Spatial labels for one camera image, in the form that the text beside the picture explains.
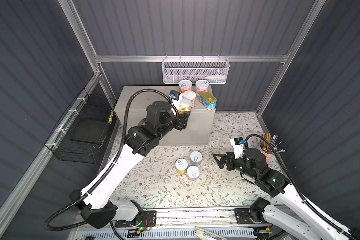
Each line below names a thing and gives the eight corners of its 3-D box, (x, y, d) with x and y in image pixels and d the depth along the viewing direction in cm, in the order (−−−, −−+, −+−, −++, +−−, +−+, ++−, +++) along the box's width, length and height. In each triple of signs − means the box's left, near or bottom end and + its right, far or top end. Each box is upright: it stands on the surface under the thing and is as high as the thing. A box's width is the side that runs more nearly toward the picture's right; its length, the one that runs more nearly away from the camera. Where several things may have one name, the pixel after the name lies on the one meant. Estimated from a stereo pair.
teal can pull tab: (190, 165, 93) (190, 161, 89) (190, 155, 98) (190, 151, 93) (201, 165, 93) (202, 161, 89) (201, 155, 98) (201, 151, 93)
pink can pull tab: (186, 181, 87) (186, 177, 83) (186, 169, 92) (186, 165, 87) (199, 181, 87) (200, 177, 83) (198, 169, 92) (199, 165, 87)
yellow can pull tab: (175, 174, 90) (175, 170, 86) (175, 163, 95) (175, 158, 90) (187, 174, 90) (187, 170, 86) (187, 163, 95) (187, 158, 90)
